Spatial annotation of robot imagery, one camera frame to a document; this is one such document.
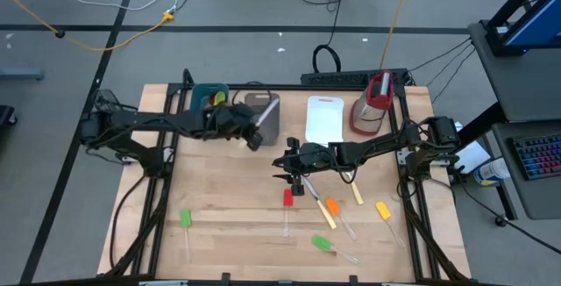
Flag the black equipment foot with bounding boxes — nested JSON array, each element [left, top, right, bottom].
[[0, 104, 18, 129]]

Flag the red and grey container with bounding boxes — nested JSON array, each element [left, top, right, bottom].
[[349, 69, 395, 137]]

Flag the black aluminium table frame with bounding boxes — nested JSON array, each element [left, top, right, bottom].
[[104, 68, 472, 285]]

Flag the green spatula clear handle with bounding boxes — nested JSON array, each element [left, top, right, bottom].
[[180, 208, 194, 265], [311, 234, 361, 265]]

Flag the grey metal floor foot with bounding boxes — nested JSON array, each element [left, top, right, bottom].
[[0, 67, 45, 82]]

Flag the orange spatula clear handle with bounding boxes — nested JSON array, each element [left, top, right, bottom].
[[324, 197, 359, 242]]

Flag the white bottle blue yellow label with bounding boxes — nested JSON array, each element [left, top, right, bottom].
[[472, 157, 512, 187]]

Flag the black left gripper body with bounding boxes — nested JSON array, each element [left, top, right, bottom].
[[205, 104, 264, 152]]

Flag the grey monitor desk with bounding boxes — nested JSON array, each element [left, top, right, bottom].
[[467, 20, 561, 123]]

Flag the black power strip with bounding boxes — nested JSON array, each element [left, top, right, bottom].
[[300, 68, 411, 87]]

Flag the black monitor stand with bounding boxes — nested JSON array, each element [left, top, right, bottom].
[[484, 0, 556, 57]]

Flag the black looped cable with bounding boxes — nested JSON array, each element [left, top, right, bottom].
[[311, 0, 350, 75]]

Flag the yellow spatula clear handle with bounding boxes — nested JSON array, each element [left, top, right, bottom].
[[374, 201, 408, 251]]

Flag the backlit computer keyboard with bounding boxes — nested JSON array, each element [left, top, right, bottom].
[[511, 132, 561, 181]]

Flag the red spatula clear handle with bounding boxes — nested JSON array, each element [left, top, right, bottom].
[[282, 188, 295, 241]]

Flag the grey keyboard desk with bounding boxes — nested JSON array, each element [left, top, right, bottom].
[[490, 121, 561, 221]]

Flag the teal plastic bin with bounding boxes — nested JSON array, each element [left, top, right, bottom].
[[189, 82, 231, 112]]

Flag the yellow floor cable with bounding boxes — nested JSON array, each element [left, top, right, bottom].
[[0, 0, 175, 54]]

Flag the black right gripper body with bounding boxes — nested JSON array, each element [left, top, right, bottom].
[[287, 136, 335, 197]]

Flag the white paper sheet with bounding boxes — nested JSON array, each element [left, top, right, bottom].
[[453, 121, 492, 175]]

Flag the black mesh power supply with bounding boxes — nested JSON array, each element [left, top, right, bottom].
[[92, 88, 128, 112]]

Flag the white plastic bin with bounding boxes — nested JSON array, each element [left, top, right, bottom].
[[305, 96, 344, 146]]

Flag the yellow hanging cable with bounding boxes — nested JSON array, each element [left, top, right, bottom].
[[379, 0, 415, 71]]

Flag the blue-screen computer monitor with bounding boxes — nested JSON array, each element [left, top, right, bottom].
[[501, 0, 561, 50]]

